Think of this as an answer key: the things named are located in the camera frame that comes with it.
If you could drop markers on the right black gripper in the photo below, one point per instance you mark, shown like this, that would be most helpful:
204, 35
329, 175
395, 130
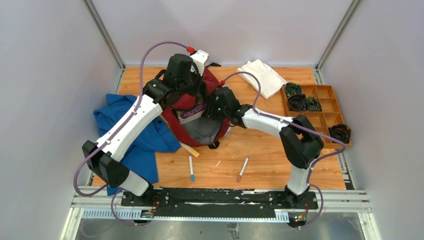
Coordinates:
211, 111

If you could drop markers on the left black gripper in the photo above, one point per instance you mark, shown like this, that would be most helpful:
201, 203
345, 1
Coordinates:
197, 87

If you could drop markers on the red backpack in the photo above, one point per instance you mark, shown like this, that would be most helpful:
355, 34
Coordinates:
202, 131

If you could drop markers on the purple green book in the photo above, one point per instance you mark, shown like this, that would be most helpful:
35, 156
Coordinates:
185, 116

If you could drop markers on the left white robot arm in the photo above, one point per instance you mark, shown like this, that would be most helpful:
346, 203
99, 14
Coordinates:
104, 156

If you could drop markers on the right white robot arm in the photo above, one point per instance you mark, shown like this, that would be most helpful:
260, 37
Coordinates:
301, 143

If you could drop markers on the white cloth bag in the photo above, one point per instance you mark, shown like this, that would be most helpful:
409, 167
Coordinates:
270, 81

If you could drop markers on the purple capped marker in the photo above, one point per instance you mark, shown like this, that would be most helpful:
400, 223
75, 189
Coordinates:
227, 132

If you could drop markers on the orange highlighter marker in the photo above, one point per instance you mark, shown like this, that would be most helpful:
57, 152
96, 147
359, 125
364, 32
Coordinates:
190, 150

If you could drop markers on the brown capped marker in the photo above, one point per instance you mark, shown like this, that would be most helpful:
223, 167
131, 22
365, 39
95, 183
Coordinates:
241, 173

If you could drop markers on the blue shirt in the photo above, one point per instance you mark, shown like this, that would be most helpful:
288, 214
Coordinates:
141, 154

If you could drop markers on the blue capped marker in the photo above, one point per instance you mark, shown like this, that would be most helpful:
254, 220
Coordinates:
191, 168

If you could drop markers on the orange compartment tray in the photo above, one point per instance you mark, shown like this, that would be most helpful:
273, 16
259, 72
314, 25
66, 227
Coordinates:
331, 113

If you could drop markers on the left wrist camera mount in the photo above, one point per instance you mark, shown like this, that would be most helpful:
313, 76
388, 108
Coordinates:
199, 58

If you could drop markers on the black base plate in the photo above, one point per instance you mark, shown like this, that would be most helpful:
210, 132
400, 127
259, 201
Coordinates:
218, 202

